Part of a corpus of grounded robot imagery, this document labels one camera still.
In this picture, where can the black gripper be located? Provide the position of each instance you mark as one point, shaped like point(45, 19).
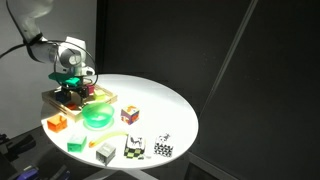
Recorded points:
point(76, 89)

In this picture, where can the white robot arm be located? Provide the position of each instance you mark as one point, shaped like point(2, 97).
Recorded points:
point(36, 50)

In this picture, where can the green plastic bowl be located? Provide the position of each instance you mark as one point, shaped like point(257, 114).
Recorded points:
point(98, 115)

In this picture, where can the blue block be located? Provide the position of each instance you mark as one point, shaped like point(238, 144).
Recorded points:
point(59, 97)

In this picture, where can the magenta block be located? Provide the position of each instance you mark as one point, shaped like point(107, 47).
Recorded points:
point(90, 89)

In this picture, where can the lime green block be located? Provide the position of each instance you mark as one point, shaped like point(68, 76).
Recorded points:
point(99, 94)

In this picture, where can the orange block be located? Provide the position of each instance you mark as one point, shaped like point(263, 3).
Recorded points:
point(56, 123)

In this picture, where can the shallow wooden tray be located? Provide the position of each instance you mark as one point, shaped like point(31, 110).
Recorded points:
point(108, 97)

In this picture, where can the colourful picture cube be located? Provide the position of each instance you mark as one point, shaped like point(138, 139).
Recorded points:
point(130, 114)

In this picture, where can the grey patterned cube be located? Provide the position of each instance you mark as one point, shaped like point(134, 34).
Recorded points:
point(105, 153)

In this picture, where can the black clamp device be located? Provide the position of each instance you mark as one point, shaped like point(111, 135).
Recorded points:
point(18, 145)

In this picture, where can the black white bird cube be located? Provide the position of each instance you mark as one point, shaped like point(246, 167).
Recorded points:
point(135, 146)

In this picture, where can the white table base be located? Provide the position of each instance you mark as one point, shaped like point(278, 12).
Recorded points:
point(120, 174)

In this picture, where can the blue purple tool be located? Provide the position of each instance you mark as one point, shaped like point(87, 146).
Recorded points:
point(28, 174)

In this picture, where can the black white owl cube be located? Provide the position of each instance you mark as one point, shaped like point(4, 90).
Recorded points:
point(164, 145)

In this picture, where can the grey diagonal metal bar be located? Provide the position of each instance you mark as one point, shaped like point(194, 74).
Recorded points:
point(230, 50)

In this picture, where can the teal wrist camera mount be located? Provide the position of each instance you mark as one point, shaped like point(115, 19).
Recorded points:
point(71, 81)

